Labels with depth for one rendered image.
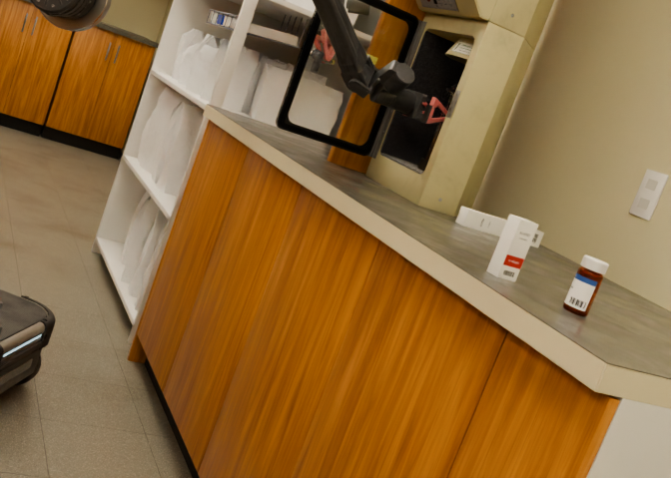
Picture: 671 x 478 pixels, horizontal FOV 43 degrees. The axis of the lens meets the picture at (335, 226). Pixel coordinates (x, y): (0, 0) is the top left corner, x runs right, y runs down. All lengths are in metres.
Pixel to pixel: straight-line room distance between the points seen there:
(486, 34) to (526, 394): 1.09
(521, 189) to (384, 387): 1.10
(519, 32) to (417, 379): 1.01
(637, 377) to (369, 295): 0.66
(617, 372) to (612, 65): 1.39
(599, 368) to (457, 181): 1.11
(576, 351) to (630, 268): 1.00
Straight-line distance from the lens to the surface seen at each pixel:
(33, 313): 2.61
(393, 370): 1.55
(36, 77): 6.88
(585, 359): 1.15
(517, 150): 2.59
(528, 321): 1.24
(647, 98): 2.28
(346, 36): 2.07
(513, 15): 2.16
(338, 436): 1.68
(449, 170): 2.14
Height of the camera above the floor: 1.14
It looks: 9 degrees down
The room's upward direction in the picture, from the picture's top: 20 degrees clockwise
